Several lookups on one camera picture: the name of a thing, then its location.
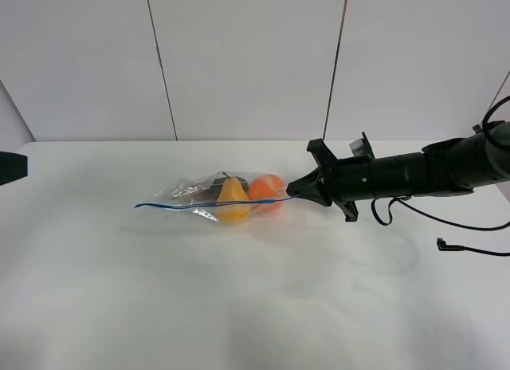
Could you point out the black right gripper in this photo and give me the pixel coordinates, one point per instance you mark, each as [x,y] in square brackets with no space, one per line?
[339,181]

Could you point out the clear zip bag blue zipper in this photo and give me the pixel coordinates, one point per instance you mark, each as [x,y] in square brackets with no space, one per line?
[177,197]

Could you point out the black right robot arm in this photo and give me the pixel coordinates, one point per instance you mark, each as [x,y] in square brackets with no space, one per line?
[447,168]

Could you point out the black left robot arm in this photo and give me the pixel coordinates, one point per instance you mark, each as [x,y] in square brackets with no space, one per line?
[13,166]

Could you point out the orange fruit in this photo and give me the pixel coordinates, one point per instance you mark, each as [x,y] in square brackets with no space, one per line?
[267,186]

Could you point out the yellow pear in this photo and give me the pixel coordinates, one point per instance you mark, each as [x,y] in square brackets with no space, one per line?
[232,201]

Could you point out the dark purple fruit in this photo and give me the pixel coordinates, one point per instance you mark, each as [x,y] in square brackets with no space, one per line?
[209,189]

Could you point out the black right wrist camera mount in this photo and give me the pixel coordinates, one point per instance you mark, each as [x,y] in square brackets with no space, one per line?
[360,146]

